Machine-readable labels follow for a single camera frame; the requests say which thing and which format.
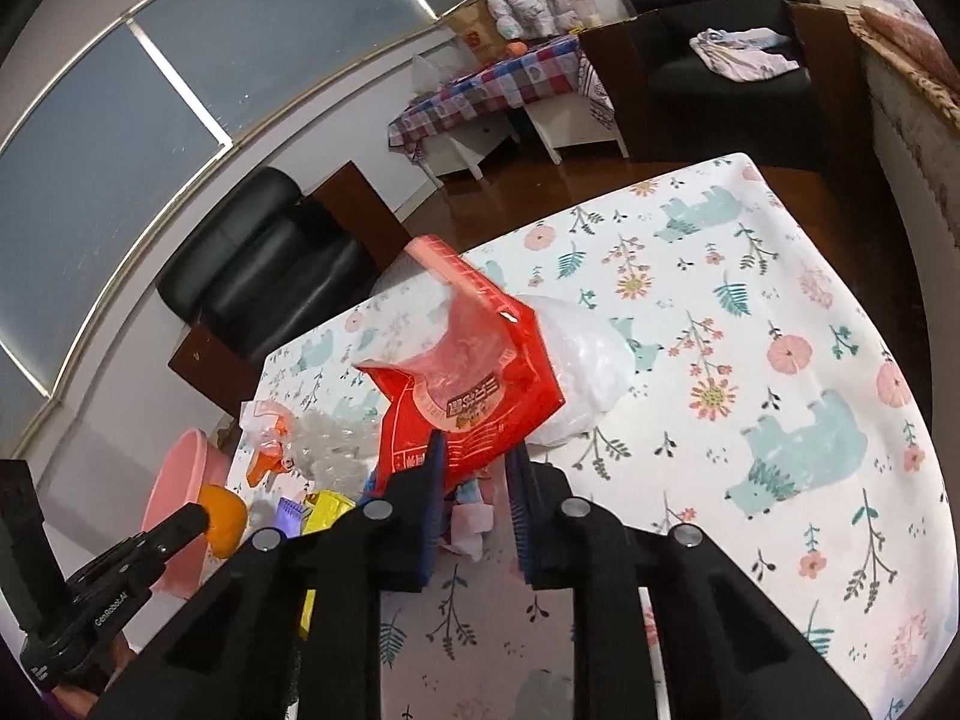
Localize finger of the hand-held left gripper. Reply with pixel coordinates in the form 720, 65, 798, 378
142, 502, 211, 563

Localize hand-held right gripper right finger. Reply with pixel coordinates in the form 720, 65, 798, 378
506, 446, 875, 720

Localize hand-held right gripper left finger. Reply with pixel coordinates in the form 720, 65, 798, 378
90, 431, 449, 720

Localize pink plastic basin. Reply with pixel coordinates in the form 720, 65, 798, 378
141, 427, 230, 601

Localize red snack bag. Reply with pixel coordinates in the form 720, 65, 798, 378
352, 235, 565, 500

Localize pink white paper scraps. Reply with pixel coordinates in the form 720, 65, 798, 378
442, 476, 496, 563

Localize yellow snack packet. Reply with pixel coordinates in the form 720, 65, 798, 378
300, 490, 357, 638

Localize purple wrapper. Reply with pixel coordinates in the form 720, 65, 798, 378
276, 499, 310, 541

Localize red white plastic wrapper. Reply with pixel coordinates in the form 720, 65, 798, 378
240, 401, 301, 488

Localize clear crumpled plastic wrap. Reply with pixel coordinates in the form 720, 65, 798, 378
289, 409, 383, 481

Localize brown wooden side panel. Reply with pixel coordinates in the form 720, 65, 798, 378
311, 161, 413, 271
784, 0, 871, 173
169, 315, 260, 417
577, 7, 665, 162

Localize white plastic bag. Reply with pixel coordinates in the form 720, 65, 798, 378
517, 296, 638, 447

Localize white low table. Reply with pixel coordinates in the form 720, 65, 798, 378
521, 94, 631, 164
420, 116, 522, 188

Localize grey window blind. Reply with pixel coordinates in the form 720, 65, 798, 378
0, 0, 481, 398

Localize plaid tablecloth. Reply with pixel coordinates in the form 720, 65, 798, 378
386, 34, 590, 166

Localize translucent plastic bag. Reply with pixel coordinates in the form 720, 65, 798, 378
409, 52, 470, 95

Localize cardboard box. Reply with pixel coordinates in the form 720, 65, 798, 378
446, 0, 507, 65

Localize light printed cloth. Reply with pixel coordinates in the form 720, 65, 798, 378
690, 28, 802, 83

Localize beige lace-trimmed furniture cover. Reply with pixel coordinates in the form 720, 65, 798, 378
847, 11, 960, 256

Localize pink quilt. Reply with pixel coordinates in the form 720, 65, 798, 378
859, 0, 960, 102

